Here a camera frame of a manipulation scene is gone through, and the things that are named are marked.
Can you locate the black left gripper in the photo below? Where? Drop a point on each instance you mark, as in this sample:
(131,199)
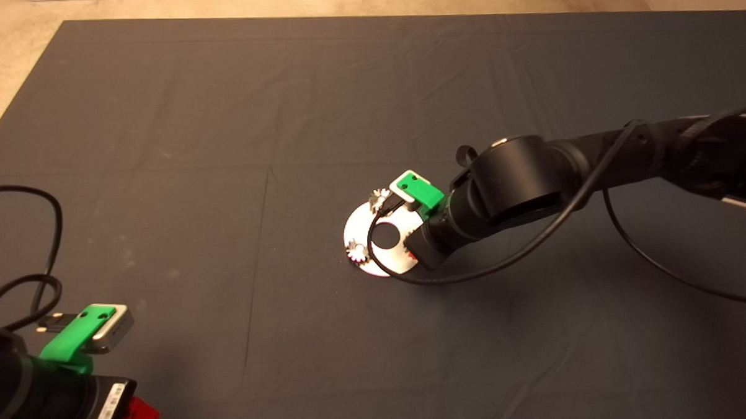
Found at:
(107,408)

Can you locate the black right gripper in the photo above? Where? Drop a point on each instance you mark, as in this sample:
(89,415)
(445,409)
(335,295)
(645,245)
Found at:
(427,248)

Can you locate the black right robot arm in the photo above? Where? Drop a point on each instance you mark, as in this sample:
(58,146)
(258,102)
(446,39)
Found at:
(533,173)

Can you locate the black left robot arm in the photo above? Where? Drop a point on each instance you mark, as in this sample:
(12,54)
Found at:
(32,395)

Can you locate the round metal carrier plate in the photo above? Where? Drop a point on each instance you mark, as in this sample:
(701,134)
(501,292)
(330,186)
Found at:
(381,259)

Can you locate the dark grey table cloth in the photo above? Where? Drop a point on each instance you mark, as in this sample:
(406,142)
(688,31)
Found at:
(221,115)

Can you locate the green right camera mount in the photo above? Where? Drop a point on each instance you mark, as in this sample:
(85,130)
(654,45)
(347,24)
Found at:
(428,195)

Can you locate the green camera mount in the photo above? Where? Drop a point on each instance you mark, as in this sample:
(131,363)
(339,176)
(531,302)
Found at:
(428,195)
(67,344)

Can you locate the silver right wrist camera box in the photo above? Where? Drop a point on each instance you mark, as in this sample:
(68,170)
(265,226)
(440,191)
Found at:
(400,180)

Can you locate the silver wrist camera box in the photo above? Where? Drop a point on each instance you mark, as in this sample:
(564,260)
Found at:
(117,333)
(400,180)

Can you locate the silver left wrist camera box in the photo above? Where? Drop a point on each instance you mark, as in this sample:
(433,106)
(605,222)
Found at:
(117,333)

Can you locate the green left camera mount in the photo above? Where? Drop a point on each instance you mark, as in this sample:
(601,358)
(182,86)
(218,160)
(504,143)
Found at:
(67,344)

